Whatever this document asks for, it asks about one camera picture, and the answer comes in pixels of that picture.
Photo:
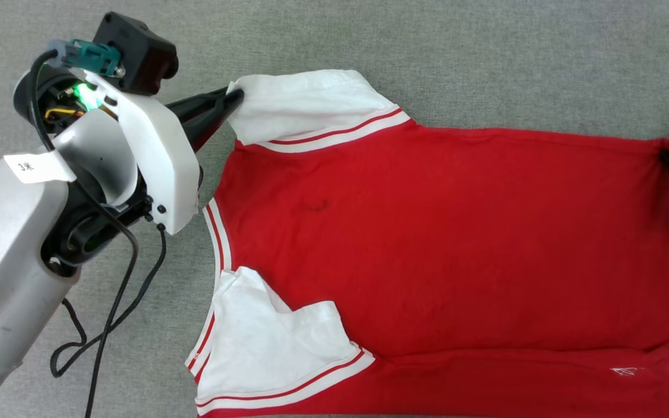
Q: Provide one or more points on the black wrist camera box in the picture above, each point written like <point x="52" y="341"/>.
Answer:
<point x="137" y="55"/>

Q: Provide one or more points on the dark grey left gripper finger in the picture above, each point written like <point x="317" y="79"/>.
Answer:
<point x="212" y="119"/>
<point x="207" y="98"/>

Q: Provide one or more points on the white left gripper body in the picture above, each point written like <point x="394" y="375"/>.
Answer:
<point x="157" y="157"/>

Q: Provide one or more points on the red and white shirt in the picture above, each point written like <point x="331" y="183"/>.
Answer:
<point x="439" y="232"/>

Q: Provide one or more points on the white paper label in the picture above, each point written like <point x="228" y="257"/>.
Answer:
<point x="38" y="167"/>

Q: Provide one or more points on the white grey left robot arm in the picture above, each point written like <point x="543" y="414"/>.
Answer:
<point x="9" y="261"/>

